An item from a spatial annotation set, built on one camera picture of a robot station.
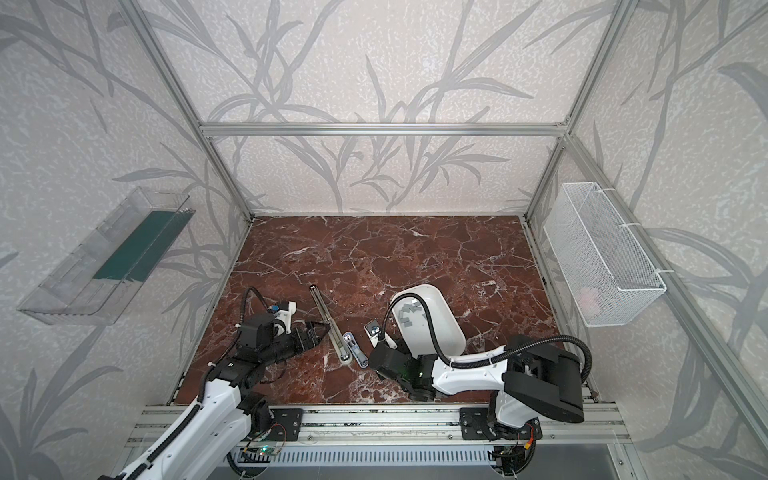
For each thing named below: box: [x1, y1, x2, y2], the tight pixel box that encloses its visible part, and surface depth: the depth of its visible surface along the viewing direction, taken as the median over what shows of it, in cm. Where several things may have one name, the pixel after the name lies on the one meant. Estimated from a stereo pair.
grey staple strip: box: [401, 302, 422, 313], surface depth 96 cm
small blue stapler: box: [342, 331, 369, 369], surface depth 86 cm
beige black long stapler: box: [309, 284, 353, 365], surface depth 88 cm
